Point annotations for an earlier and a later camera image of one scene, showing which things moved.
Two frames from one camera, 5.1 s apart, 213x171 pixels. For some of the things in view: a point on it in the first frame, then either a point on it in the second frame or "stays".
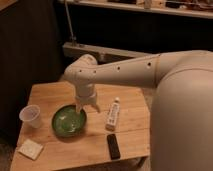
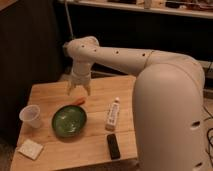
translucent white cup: (31, 113) stays
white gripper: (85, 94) to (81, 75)
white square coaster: (30, 149) stays
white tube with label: (113, 114) stays
